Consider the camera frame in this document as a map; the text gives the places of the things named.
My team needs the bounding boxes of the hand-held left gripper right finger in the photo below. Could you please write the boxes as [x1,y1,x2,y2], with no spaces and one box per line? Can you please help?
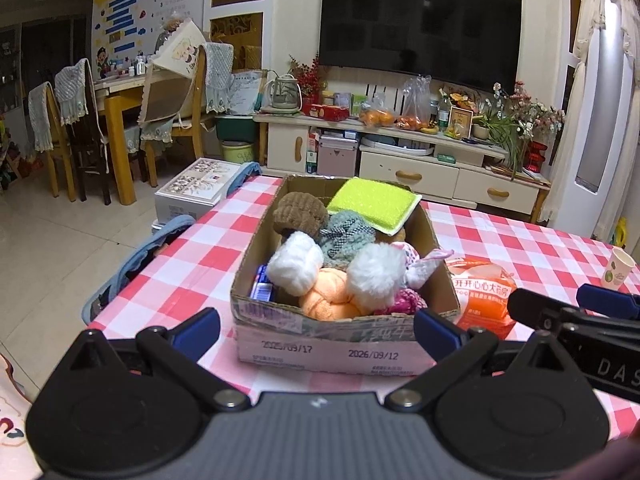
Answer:
[384,308,583,413]

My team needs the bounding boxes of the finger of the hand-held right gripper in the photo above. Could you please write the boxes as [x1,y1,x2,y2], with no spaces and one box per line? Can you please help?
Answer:
[507,287,583,334]
[576,284,640,321]

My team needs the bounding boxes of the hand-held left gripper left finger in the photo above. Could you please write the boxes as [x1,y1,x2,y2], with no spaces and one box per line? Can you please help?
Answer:
[54,307,251,413]

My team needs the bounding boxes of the pink purple knit hat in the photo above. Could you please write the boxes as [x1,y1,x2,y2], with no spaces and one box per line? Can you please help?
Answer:
[372,287,429,317]

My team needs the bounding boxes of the floral white cloth bundle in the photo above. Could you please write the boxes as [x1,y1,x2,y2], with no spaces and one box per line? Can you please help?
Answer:
[392,241,453,291]

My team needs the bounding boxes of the blue tissue pack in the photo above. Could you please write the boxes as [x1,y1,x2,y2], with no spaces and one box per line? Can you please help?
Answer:
[248,264,276,303]

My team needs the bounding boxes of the white fluffy pompom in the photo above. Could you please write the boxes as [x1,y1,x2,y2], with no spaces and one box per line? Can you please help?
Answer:
[346,242,408,314]

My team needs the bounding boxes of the cardboard box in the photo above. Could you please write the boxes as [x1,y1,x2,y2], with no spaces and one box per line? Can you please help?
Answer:
[230,174,462,377]

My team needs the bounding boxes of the white fluffy sock roll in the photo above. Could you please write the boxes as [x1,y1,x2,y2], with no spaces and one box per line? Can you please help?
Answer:
[266,231,325,297]

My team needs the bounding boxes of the orange knit bundle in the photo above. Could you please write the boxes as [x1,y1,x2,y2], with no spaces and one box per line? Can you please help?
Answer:
[298,267,363,322]

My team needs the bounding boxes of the grey-green knit checked bow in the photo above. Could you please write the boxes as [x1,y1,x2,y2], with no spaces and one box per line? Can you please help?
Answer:
[316,210,377,271]

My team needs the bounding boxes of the green sponge cloth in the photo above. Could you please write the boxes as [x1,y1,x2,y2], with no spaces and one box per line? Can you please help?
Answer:
[326,177,423,235]

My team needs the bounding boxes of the brown ribbed knit roll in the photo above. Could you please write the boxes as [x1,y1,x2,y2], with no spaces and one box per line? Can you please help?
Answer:
[272,192,330,239]

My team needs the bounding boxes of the white paper cup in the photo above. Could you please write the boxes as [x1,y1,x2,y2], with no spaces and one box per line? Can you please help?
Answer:
[601,246,637,291]

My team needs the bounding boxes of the orange bread packet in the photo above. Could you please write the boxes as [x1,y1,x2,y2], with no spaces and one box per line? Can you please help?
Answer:
[445,256,517,341]

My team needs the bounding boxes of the red white checked tablecloth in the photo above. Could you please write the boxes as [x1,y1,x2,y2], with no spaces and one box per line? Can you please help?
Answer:
[85,172,640,416]

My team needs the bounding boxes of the yellow plastic toy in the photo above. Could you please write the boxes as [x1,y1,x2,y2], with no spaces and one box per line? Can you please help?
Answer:
[612,217,632,248]

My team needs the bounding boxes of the blue padded chair back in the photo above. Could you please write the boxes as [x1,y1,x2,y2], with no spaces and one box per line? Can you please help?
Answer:
[81,214,197,328]
[227,161,262,196]

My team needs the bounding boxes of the white printed carton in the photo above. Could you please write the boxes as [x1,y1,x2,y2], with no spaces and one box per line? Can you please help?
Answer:
[154,157,243,223]

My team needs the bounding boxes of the cream television cabinet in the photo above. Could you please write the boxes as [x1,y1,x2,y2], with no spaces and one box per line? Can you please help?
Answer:
[253,110,551,218]

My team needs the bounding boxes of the white tower air conditioner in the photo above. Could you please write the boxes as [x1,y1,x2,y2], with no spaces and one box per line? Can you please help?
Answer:
[547,0,640,241]

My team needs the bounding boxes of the pale green bin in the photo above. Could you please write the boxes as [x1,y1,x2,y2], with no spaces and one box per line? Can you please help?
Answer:
[221,140,261,165]

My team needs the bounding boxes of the potted spider plant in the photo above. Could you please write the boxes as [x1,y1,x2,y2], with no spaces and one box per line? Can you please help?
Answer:
[470,110,531,181]

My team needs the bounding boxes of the white oval tray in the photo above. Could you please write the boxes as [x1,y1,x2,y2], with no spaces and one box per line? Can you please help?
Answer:
[360,134,435,153]

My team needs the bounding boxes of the pink artificial flower bouquet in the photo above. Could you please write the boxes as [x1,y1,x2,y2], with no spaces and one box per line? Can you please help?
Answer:
[492,81,566,136]

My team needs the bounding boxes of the framed certificate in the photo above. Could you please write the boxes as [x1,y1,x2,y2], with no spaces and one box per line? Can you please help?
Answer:
[448,105,473,139]

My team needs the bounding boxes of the printed white cloth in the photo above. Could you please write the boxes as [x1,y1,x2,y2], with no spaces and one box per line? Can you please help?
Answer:
[0,352,46,480]

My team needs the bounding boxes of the grey storage box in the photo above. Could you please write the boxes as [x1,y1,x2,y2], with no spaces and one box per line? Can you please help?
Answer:
[318,132,360,176]

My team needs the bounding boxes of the green bucket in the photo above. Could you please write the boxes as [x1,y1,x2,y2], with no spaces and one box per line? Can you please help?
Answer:
[216,115,261,143]

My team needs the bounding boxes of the dark wooden chair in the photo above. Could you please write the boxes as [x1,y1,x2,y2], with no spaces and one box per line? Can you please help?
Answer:
[54,58,111,206]

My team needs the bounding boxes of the wooden dining table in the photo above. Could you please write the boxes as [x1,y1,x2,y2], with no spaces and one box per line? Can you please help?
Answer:
[92,67,201,206]

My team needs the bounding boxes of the bag of oranges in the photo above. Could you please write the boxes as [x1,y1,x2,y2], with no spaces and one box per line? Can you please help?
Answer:
[359,107,396,128]

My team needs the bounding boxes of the clear plastic bag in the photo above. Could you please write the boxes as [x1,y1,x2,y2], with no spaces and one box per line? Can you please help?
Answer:
[401,75,433,123]

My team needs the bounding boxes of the white printed board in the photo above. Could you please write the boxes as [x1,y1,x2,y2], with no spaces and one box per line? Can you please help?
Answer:
[231,71,266,113]

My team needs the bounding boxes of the red flat box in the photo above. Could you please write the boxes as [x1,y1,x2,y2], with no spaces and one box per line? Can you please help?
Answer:
[302,103,349,121]

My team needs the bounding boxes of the glass kettle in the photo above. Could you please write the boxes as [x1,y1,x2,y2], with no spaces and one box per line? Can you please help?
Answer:
[263,74,303,112]

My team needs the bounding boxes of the lace chair cover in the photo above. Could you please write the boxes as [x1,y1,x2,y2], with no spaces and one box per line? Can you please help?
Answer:
[27,81,62,147]
[54,58,96,126]
[202,41,235,115]

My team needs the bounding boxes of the red berry branches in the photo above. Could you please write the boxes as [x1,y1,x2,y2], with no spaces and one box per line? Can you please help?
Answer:
[289,55,326,106]

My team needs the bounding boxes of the cream scalloped paper bag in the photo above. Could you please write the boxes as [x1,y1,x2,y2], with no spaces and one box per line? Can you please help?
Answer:
[151,17,207,81]

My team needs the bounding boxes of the black flat television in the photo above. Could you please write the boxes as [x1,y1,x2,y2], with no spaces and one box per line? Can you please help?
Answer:
[318,0,523,95]

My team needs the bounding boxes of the white framed glass panel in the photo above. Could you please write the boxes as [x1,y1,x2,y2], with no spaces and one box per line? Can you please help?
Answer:
[207,0,271,73]

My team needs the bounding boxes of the red pedestal stand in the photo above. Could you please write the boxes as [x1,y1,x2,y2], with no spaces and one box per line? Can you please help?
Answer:
[525,140,547,173]

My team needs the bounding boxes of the wall poster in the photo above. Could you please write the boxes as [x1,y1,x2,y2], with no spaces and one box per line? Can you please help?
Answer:
[91,0,208,81]

